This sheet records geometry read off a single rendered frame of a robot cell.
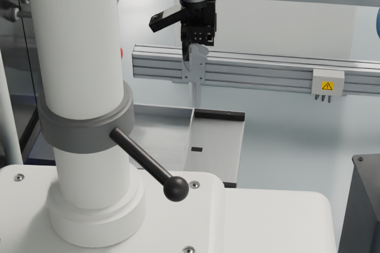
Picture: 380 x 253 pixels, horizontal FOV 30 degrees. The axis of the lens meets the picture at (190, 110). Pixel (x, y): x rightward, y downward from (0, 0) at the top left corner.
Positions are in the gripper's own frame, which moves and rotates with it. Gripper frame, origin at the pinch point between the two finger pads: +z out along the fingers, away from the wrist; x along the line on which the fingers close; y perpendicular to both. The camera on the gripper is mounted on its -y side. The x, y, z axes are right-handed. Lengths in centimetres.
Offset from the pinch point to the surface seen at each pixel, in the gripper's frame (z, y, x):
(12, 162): -25, -20, -67
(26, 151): -10, -26, -48
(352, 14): 64, 58, 142
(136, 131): 21.2, -13.9, -2.1
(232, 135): 21.7, 12.2, -0.2
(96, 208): -53, 5, -102
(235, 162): 21.7, 13.7, -11.0
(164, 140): 21.3, -5.7, -4.7
